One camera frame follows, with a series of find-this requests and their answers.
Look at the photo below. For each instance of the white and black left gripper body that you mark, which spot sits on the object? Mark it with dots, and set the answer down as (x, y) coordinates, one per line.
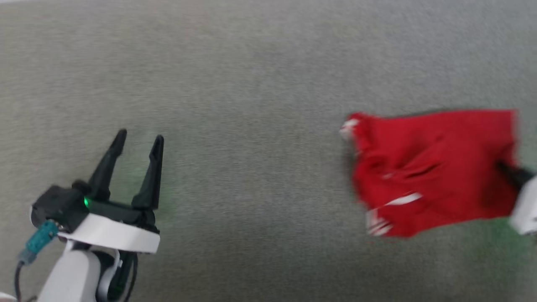
(117, 235)

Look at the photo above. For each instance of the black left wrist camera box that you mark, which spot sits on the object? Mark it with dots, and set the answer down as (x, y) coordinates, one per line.
(58, 205)

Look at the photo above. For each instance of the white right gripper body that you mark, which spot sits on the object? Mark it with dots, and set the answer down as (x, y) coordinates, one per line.
(527, 209)

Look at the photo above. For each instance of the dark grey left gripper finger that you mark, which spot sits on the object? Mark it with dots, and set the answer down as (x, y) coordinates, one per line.
(152, 184)
(105, 172)

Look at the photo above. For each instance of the grey fabric sofa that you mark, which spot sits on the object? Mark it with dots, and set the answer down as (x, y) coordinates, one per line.
(251, 105)

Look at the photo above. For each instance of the red and white shirt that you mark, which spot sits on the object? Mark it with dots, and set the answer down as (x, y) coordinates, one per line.
(432, 167)

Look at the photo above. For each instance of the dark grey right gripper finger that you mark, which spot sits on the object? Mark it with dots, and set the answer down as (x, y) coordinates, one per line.
(517, 176)

